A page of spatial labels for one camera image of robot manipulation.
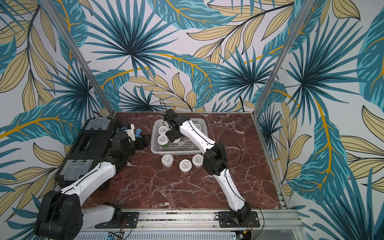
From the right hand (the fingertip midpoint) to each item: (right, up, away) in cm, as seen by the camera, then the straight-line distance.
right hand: (175, 134), depth 94 cm
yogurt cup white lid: (-9, +3, +6) cm, 12 cm away
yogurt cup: (-8, -3, +1) cm, 9 cm away
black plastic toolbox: (-43, -7, -15) cm, 47 cm away
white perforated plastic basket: (+5, -9, +6) cm, 12 cm away
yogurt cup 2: (-4, -15, -6) cm, 16 cm away
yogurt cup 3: (+7, -17, -8) cm, 20 cm away
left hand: (-16, -1, -9) cm, 18 cm away
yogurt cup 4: (+14, -15, -6) cm, 21 cm away
